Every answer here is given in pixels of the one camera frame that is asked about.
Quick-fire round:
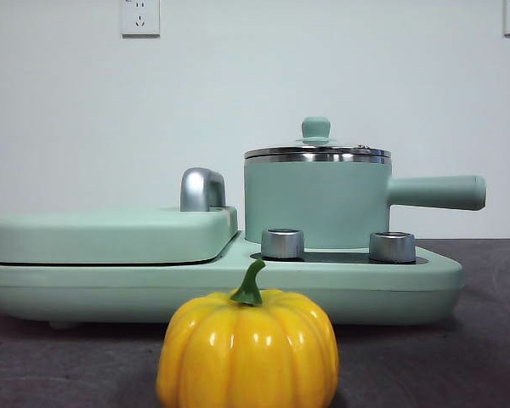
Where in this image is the glass pot lid green knob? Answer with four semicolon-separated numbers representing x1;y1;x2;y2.
243;116;393;160

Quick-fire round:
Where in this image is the yellow toy pumpkin green stem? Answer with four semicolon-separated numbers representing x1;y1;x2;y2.
156;258;341;408

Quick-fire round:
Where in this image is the silver control knob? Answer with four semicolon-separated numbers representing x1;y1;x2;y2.
260;228;306;259
368;231;417;263

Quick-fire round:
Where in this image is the green breakfast machine base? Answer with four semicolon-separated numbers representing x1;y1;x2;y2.
0;237;465;331

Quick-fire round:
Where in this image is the green pot with side handle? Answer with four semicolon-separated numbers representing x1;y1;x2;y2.
242;154;488;251

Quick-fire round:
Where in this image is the green griddle cover silver handle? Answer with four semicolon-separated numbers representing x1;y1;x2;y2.
0;167;240;265

